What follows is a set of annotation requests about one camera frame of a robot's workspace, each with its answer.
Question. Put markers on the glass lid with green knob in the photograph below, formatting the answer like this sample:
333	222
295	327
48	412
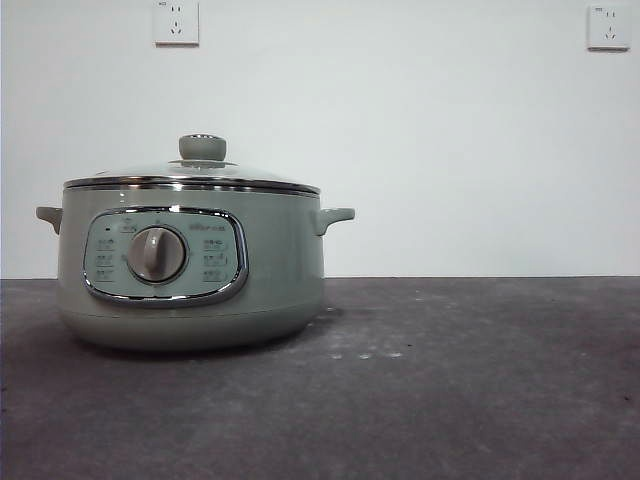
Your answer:
202	150

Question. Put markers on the white wall socket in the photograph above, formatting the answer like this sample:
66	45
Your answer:
608	27
176	22

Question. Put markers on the pale green electric pot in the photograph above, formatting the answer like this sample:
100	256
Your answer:
280	260

